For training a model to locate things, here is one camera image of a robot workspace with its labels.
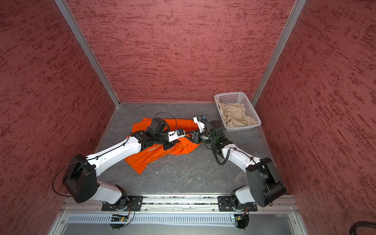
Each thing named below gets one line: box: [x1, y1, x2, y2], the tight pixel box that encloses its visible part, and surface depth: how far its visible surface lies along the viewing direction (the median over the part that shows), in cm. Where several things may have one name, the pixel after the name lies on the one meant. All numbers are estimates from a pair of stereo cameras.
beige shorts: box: [216, 98, 258, 128], surface depth 112 cm
